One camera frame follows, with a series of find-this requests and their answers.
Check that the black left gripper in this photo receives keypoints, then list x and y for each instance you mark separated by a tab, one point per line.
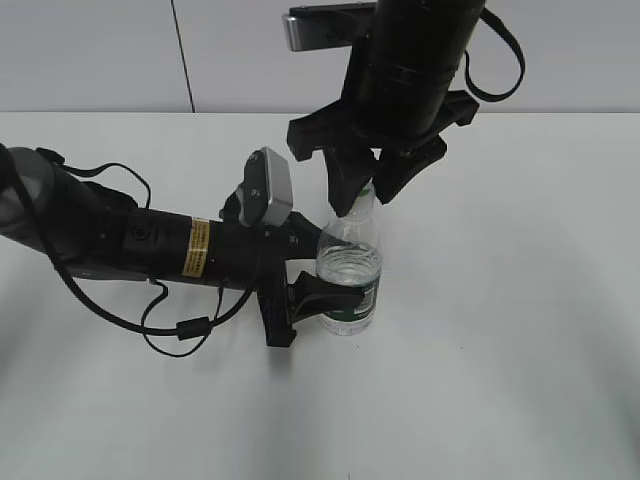
252	259

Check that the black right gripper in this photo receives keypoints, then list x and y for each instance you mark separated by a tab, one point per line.
384	103

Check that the white green bottle cap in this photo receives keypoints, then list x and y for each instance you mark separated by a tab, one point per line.
366	190

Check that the clear cestbon water bottle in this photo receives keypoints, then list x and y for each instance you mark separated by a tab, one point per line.
350	253

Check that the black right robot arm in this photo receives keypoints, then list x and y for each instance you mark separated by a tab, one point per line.
434	27

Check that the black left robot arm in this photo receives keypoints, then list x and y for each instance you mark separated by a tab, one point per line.
92	232

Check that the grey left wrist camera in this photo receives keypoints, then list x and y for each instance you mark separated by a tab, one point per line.
265	194

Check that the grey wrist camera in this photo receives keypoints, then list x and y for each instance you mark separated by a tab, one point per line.
265	194
320	27

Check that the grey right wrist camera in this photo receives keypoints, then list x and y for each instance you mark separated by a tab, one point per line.
320	27

